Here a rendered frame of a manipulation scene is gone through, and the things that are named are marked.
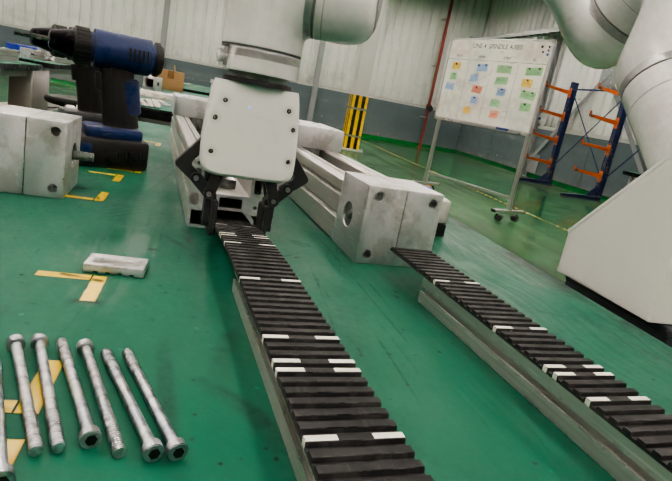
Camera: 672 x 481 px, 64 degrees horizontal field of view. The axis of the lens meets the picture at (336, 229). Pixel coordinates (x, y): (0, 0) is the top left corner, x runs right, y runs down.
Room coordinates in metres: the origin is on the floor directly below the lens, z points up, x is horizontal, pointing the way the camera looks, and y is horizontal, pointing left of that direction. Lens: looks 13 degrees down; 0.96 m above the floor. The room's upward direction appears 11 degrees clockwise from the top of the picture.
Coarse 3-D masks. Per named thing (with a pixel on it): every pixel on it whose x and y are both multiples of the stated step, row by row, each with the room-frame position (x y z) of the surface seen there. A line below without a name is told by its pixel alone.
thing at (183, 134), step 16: (176, 128) 1.12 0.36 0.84; (192, 128) 0.96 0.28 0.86; (176, 144) 1.03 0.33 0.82; (224, 176) 0.70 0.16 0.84; (192, 192) 0.63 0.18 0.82; (224, 192) 0.66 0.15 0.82; (240, 192) 0.68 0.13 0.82; (256, 192) 0.67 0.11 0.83; (192, 208) 0.63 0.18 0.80; (224, 208) 0.65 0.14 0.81; (240, 208) 0.66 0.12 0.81; (256, 208) 0.66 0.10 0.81; (192, 224) 0.63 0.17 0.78
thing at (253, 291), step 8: (248, 288) 0.38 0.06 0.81; (256, 288) 0.38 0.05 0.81; (264, 288) 0.39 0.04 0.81; (272, 288) 0.39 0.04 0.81; (280, 288) 0.39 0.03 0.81; (256, 296) 0.37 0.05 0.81; (264, 296) 0.37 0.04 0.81; (272, 296) 0.38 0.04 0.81; (280, 296) 0.38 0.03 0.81; (288, 296) 0.38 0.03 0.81; (296, 296) 0.38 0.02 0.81; (304, 296) 0.39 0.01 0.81
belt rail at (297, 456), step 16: (240, 288) 0.44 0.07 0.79; (240, 304) 0.41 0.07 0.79; (256, 336) 0.35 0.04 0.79; (256, 352) 0.34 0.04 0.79; (272, 384) 0.29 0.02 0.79; (272, 400) 0.29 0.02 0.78; (288, 416) 0.27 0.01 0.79; (288, 432) 0.25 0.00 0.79; (288, 448) 0.25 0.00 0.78; (304, 464) 0.23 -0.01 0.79; (304, 480) 0.22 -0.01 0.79
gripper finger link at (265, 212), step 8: (280, 184) 0.61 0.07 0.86; (288, 184) 0.60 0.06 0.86; (280, 192) 0.60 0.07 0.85; (288, 192) 0.60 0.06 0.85; (264, 200) 0.60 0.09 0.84; (280, 200) 0.60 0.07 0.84; (264, 208) 0.59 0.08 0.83; (272, 208) 0.60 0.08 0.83; (256, 216) 0.61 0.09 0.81; (264, 216) 0.59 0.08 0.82; (272, 216) 0.60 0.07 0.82; (256, 224) 0.61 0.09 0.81; (264, 224) 0.59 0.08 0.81; (264, 232) 0.59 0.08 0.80
